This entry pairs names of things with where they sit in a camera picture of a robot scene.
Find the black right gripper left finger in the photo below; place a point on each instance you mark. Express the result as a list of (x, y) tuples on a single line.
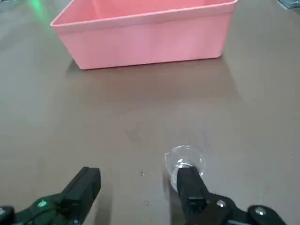
[(75, 197)]

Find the aluminium frame post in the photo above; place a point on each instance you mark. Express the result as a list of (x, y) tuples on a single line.
[(290, 2)]

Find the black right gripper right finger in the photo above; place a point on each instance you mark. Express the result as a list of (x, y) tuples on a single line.
[(192, 194)]

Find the pink plastic container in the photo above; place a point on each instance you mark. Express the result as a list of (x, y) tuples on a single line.
[(140, 42)]

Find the small glass beaker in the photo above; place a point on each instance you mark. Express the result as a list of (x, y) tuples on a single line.
[(185, 154)]

